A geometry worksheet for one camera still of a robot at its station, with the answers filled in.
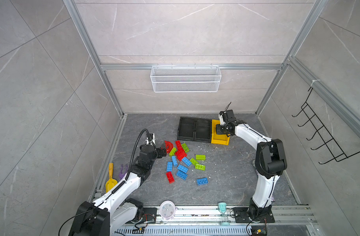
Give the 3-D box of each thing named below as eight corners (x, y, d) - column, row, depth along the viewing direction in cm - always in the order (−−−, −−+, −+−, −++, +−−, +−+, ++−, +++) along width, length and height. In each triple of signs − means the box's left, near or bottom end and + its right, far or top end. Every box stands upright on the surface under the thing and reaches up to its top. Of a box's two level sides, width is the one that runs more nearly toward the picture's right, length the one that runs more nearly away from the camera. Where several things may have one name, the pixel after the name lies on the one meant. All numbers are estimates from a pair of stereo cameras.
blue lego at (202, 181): (197, 185, 86) (197, 184, 84) (196, 180, 88) (196, 178, 86) (208, 183, 86) (208, 182, 85) (206, 178, 88) (207, 177, 87)
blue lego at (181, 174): (175, 175, 89) (175, 174, 87) (178, 170, 91) (177, 169, 89) (185, 180, 87) (185, 179, 85) (187, 175, 89) (188, 174, 87)
